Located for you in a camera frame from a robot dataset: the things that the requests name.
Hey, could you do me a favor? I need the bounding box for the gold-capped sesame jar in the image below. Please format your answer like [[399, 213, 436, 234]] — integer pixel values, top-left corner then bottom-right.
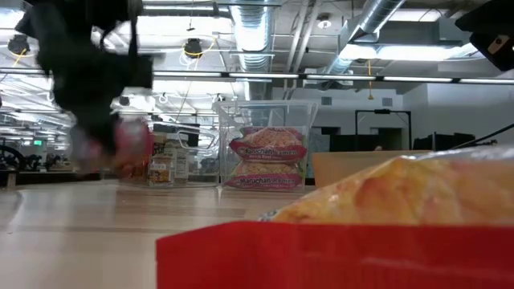
[[148, 131, 177, 187]]

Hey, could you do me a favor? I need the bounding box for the black stand frame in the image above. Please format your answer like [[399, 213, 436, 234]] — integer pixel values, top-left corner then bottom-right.
[[354, 108, 413, 150]]

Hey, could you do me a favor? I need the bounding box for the orange ramen packet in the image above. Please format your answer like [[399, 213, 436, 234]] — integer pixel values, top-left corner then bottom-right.
[[155, 144, 514, 289]]

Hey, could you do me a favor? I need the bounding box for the thin black cable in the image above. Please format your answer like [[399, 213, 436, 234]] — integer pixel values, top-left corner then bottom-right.
[[451, 123, 514, 150]]

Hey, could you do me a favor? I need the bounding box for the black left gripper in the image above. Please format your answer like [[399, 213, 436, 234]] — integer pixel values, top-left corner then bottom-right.
[[15, 0, 154, 170]]

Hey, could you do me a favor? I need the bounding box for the clear shallow plastic tray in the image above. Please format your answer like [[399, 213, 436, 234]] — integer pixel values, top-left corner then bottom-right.
[[116, 120, 221, 189]]

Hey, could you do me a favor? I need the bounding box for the smoked paprika packet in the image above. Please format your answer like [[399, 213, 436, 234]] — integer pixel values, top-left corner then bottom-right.
[[80, 118, 156, 180]]

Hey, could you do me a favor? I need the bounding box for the yellow green ramen packet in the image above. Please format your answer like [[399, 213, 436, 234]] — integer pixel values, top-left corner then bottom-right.
[[223, 160, 305, 190]]

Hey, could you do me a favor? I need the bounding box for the chili shrimp ramen packet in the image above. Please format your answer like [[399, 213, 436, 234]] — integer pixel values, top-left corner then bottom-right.
[[227, 126, 308, 164]]

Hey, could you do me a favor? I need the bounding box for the clear deep plastic container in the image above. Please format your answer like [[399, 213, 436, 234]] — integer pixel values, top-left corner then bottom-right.
[[212, 100, 320, 192]]

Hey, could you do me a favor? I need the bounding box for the wide silver ventilation duct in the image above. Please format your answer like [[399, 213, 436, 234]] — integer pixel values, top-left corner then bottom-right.
[[228, 0, 278, 101]]

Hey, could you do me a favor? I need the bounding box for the black ceiling-hung device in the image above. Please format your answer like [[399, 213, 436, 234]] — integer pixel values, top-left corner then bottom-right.
[[6, 34, 31, 57], [183, 38, 204, 59]]

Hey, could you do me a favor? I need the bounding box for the long light bar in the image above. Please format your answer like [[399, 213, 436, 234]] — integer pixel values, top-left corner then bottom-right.
[[0, 68, 514, 84]]

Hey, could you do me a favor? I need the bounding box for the slanted silver ventilation duct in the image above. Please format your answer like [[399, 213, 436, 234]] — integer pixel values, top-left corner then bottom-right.
[[320, 0, 406, 75]]

